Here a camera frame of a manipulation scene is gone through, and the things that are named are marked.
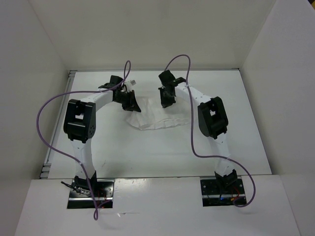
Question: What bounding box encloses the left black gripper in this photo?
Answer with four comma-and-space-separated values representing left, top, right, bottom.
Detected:
114, 89, 141, 113

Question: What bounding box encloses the white pleated skirt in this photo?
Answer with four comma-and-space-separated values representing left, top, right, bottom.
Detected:
126, 96, 190, 131

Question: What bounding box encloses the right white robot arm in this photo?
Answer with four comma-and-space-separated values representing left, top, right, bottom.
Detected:
158, 82, 237, 193

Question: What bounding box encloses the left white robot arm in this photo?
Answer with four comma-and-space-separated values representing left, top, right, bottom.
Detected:
63, 88, 141, 197

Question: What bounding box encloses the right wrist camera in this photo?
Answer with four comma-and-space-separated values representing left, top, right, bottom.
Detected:
158, 70, 186, 87

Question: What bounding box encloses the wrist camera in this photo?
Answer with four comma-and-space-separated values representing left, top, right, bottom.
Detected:
98, 75, 136, 92
158, 70, 186, 87

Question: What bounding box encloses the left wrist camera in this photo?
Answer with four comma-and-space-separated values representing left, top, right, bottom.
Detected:
98, 75, 136, 92

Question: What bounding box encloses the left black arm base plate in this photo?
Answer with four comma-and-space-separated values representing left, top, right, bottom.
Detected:
67, 178, 116, 209

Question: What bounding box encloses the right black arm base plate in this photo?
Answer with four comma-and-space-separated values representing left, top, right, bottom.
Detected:
200, 177, 247, 207

